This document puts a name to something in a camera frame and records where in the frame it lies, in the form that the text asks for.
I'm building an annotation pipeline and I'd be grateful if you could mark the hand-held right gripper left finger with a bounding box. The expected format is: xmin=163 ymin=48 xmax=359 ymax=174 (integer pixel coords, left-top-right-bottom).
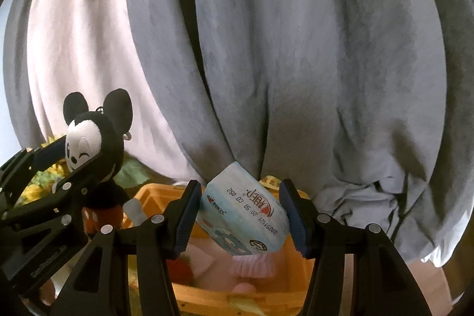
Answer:
xmin=55 ymin=180 xmax=202 ymax=316

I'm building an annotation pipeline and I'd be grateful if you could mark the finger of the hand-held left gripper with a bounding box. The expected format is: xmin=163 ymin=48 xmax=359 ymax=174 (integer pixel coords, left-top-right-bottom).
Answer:
xmin=0 ymin=166 xmax=123 ymax=240
xmin=0 ymin=137 xmax=70 ymax=216

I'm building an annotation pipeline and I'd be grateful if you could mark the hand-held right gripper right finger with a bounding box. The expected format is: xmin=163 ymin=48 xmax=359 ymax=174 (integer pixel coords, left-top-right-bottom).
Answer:
xmin=278 ymin=178 xmax=421 ymax=316

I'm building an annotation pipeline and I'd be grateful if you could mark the red fluffy pompom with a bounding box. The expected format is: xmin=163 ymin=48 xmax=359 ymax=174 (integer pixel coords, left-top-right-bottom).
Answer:
xmin=166 ymin=256 xmax=194 ymax=283

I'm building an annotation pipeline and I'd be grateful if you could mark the black mouse plush toy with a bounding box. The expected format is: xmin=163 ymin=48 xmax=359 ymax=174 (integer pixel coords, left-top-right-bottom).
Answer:
xmin=63 ymin=88 xmax=149 ymax=240

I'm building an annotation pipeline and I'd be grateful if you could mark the blue tissue packet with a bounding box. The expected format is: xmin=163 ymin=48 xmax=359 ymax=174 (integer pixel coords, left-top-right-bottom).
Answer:
xmin=196 ymin=161 xmax=291 ymax=256

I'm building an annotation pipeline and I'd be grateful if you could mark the orange plastic basket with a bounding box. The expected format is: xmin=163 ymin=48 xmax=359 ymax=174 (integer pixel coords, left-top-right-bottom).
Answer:
xmin=124 ymin=183 xmax=317 ymax=316

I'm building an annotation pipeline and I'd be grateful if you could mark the pink egg sponge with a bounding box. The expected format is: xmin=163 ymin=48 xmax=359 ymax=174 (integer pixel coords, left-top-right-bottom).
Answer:
xmin=231 ymin=282 xmax=257 ymax=296

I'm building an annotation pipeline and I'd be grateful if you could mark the yellow basket tag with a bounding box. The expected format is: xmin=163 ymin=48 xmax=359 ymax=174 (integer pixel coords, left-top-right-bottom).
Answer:
xmin=259 ymin=174 xmax=282 ymax=188

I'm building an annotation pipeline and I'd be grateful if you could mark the sunflower bouquet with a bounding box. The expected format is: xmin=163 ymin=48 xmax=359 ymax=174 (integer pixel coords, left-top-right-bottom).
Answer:
xmin=15 ymin=140 xmax=150 ymax=206

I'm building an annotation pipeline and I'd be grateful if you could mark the narrow grey curtain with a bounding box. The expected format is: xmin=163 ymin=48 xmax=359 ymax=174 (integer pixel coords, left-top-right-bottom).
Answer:
xmin=3 ymin=0 xmax=50 ymax=148

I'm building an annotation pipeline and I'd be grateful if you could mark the pale pink curtain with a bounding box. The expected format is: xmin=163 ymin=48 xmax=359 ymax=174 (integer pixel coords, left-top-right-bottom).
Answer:
xmin=26 ymin=0 xmax=202 ymax=185

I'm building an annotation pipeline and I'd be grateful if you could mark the wide grey curtain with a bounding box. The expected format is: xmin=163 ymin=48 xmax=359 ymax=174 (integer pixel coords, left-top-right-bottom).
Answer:
xmin=124 ymin=0 xmax=474 ymax=267

